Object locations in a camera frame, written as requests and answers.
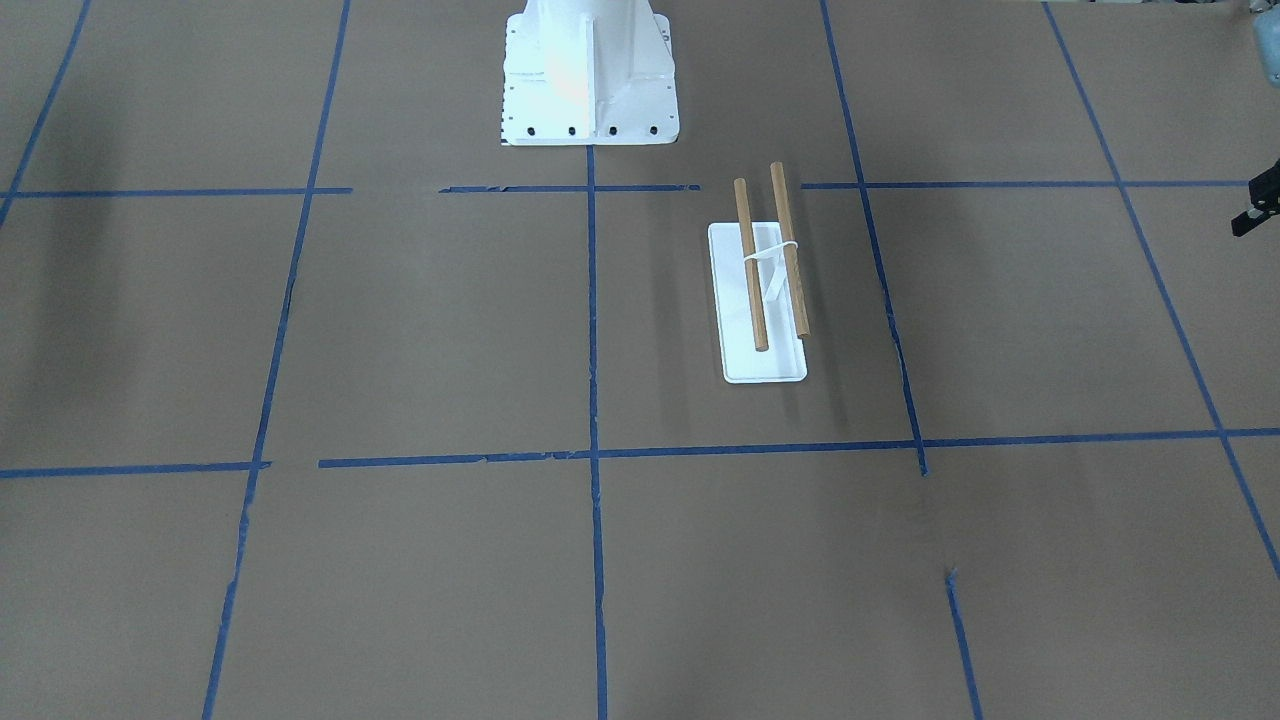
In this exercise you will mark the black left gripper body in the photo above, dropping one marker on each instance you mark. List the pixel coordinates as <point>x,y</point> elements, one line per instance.
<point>1264,197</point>

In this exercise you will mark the wooden rack rod far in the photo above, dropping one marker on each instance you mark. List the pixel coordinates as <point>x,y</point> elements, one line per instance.
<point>796,289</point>

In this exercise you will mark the wooden rack rod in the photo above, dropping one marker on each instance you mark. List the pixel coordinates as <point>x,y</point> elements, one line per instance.
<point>751,266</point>
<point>796,289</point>

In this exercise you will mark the white towel rack base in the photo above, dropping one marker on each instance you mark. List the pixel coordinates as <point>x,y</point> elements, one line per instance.
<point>785,361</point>

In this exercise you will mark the wooden rack rod near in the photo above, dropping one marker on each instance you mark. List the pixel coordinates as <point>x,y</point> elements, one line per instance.
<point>751,266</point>

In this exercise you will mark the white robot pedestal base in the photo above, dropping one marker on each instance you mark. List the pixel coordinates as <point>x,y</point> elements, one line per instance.
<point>589,73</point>

